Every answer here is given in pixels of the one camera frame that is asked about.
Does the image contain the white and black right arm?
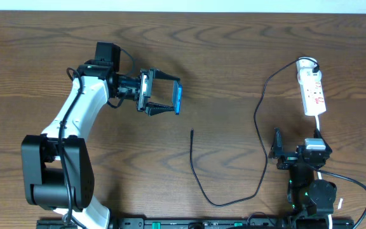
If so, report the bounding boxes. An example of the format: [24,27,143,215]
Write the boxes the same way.
[268,128,337,217]

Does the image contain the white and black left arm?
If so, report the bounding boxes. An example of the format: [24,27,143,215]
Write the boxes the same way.
[21,42,182,228]

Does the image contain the black charger cable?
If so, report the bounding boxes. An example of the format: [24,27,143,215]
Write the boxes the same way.
[189,57,321,208]

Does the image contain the white paper scrap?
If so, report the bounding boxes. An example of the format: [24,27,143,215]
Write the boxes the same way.
[337,198,343,210]

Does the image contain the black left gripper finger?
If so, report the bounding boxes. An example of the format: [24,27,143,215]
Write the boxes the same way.
[145,102,174,116]
[153,69,180,81]

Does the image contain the white power strip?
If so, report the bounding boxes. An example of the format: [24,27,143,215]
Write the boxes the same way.
[296,57,326,116]

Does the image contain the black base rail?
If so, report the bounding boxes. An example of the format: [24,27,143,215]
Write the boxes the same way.
[36,217,355,229]

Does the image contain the blue Samsung Galaxy smartphone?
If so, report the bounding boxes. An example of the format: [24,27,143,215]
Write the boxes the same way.
[172,81,182,115]

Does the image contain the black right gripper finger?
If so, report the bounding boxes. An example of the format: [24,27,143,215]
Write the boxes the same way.
[268,127,285,158]
[313,128,325,142]

